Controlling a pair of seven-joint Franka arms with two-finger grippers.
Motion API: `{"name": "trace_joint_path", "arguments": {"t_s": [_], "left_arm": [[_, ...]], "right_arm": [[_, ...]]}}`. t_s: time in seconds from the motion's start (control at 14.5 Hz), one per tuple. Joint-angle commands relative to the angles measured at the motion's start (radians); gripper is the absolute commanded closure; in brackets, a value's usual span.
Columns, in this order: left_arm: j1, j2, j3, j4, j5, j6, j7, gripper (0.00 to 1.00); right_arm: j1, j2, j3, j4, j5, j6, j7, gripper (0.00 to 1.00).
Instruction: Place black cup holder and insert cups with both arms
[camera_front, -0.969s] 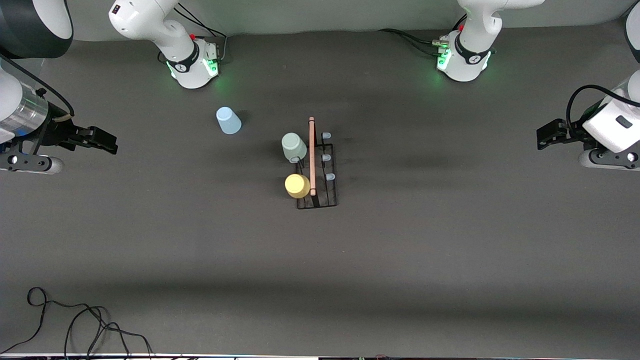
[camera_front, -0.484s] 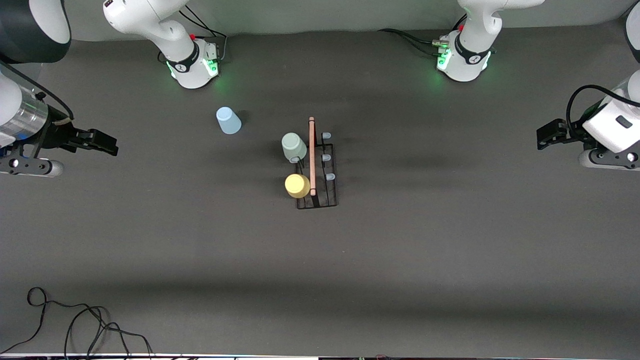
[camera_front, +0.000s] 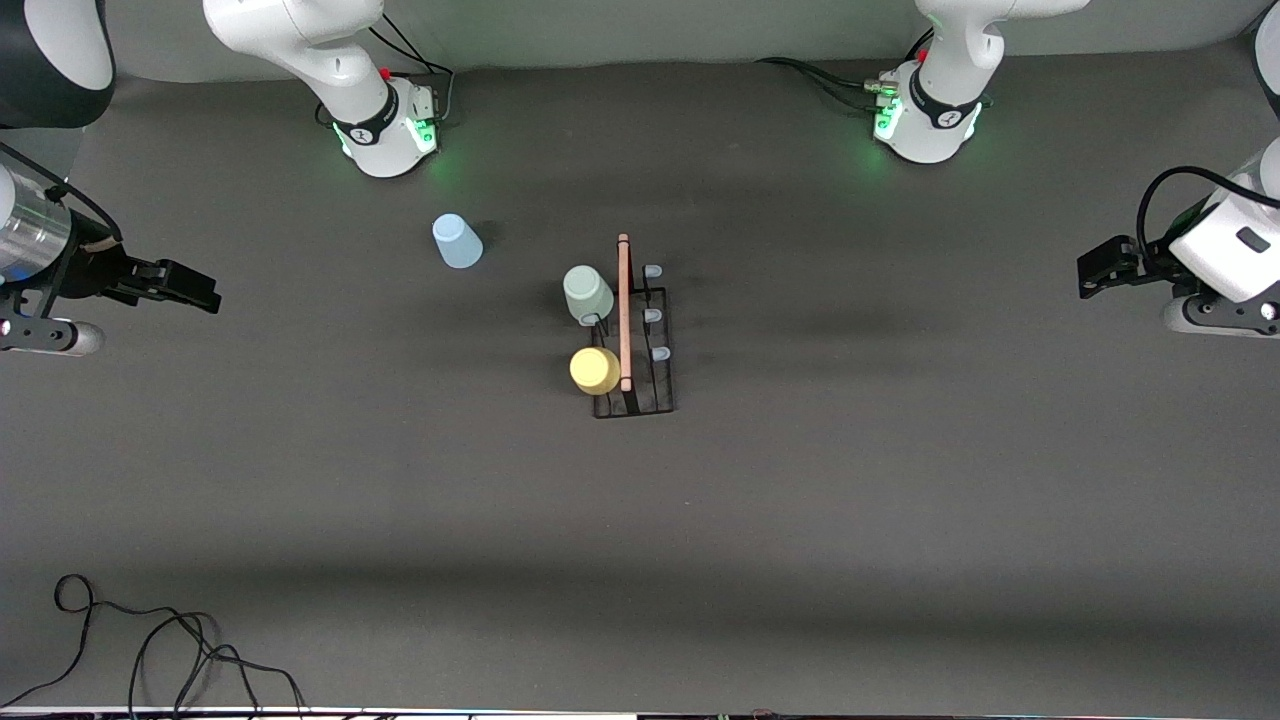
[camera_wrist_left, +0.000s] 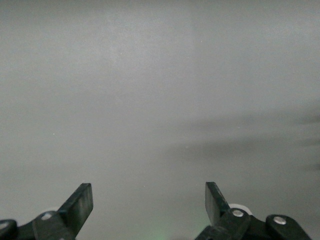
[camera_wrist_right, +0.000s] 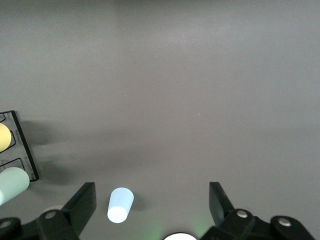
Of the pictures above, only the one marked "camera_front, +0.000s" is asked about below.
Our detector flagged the pale green plastic cup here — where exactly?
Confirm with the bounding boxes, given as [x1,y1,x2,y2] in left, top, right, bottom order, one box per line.
[563,265,616,328]

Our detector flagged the yellow plastic cup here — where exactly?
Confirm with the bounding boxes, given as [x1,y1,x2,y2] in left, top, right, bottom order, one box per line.
[569,346,622,397]

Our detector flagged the black wire cup holder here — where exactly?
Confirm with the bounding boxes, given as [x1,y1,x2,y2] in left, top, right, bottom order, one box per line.
[578,233,679,421]

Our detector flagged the light blue plastic cup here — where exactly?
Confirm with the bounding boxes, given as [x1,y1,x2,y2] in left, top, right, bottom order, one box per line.
[431,213,484,270]

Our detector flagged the dark grey table cover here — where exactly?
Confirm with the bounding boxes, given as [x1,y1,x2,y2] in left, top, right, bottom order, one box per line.
[0,38,1280,713]

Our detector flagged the loose black cable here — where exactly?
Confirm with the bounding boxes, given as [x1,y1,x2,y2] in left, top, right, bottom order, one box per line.
[0,573,311,716]

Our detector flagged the black right arm base cables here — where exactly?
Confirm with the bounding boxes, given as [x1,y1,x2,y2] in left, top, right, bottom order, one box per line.
[318,12,457,129]

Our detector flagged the black arm base cables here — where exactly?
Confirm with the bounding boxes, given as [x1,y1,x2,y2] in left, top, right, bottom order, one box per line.
[755,28,936,113]
[318,12,457,129]

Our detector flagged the black left arm base cables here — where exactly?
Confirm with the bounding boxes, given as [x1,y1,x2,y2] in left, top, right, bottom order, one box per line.
[755,28,936,113]

